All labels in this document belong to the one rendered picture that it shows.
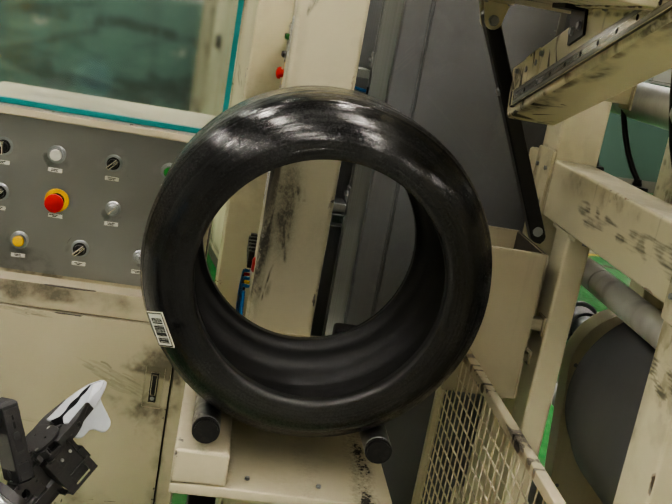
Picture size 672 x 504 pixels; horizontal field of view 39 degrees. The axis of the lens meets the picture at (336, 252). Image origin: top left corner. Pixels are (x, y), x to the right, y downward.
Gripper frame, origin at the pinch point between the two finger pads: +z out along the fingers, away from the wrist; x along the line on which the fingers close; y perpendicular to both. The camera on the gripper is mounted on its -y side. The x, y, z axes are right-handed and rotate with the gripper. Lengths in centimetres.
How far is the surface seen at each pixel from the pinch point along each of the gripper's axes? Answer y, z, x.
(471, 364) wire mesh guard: 45, 49, 16
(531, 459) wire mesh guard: 39, 26, 44
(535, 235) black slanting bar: 36, 75, 22
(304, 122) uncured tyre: -13.4, 41.2, 21.9
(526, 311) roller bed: 48, 67, 19
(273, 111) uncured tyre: -16.4, 40.9, 17.7
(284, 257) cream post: 18, 49, -14
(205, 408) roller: 18.0, 11.7, -1.6
